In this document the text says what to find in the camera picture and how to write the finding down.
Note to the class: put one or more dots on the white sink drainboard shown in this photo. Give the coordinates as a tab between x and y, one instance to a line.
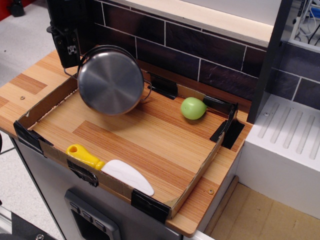
280	157

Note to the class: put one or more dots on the stainless steel pot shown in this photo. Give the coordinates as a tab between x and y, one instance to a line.
110	81

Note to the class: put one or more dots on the grey oven control panel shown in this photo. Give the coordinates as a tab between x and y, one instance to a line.
91	223

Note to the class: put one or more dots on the green toy pear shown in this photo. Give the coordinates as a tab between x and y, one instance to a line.
193	108

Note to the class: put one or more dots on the yellow handled white toy knife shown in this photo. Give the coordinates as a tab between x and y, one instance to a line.
114	168

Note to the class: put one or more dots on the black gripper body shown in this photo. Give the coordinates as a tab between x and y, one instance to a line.
66	15

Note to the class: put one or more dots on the cardboard fence with black tape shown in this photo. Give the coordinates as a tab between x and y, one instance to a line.
185	161

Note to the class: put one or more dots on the black object on floor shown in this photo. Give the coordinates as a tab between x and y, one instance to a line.
16	8

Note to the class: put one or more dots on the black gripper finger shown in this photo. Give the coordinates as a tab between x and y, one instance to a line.
67	46

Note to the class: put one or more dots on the dark grey vertical post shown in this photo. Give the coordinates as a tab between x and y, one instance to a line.
261	94

